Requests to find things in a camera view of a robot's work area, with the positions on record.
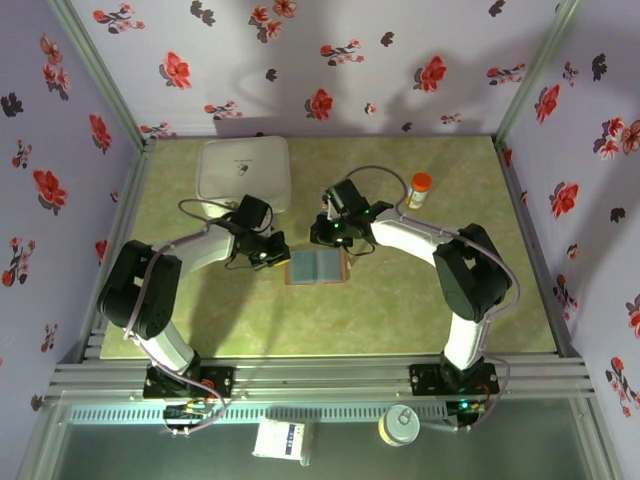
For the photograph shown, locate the orange cap pill bottle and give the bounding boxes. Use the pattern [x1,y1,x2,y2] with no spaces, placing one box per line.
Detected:
[404,172,433,211]

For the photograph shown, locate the white zipped medicine case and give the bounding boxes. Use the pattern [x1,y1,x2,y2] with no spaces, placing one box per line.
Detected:
[195,135,293,220]

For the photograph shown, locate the white paper packet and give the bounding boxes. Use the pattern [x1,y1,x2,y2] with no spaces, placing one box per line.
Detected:
[251,418,314,467]

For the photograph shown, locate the yellow tin can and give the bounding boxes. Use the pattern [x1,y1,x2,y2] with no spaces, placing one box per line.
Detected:
[377,403,422,448]

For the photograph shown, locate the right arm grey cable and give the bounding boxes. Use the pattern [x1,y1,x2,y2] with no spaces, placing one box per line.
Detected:
[344,165,522,351]

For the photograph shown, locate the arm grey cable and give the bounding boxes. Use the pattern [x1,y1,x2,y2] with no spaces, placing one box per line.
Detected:
[344,165,522,351]
[122,198,236,346]

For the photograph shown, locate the left arm grey cable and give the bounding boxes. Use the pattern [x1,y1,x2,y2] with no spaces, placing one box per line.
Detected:
[122,198,236,346]

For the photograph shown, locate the aluminium frame rail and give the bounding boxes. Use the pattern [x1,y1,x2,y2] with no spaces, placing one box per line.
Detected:
[47,355,597,402]

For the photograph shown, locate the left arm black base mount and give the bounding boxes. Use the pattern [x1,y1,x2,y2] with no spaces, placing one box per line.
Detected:
[143,364,237,401]

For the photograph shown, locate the slotted grey cable duct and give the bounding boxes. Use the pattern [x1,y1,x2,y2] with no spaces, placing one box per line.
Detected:
[67,403,451,426]

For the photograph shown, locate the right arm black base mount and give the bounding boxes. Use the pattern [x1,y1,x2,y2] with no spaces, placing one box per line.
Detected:
[408,362,501,399]

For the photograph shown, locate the aluminium frame post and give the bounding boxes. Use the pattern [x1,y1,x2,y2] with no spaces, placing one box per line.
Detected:
[493,0,584,144]
[47,0,154,149]

